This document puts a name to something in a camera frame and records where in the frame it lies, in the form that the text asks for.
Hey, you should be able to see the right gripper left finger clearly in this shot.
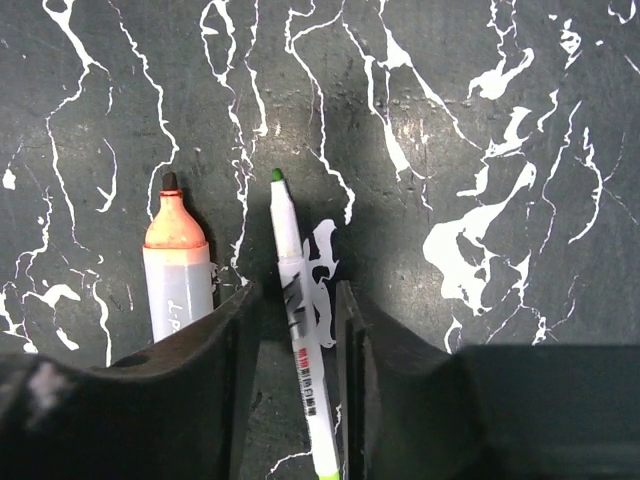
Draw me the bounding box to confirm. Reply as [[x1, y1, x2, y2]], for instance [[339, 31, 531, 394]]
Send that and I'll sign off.
[[1, 284, 261, 479]]

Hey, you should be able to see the green cap thin marker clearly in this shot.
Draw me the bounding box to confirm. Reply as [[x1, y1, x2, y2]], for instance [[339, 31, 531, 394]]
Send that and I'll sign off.
[[270, 168, 340, 479]]

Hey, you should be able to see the orange highlighter marker body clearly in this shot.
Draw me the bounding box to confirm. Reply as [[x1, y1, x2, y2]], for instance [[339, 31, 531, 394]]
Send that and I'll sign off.
[[142, 171, 214, 342]]

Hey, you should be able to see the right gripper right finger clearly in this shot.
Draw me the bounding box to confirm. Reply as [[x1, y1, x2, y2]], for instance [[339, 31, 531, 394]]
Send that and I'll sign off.
[[335, 281, 639, 479]]

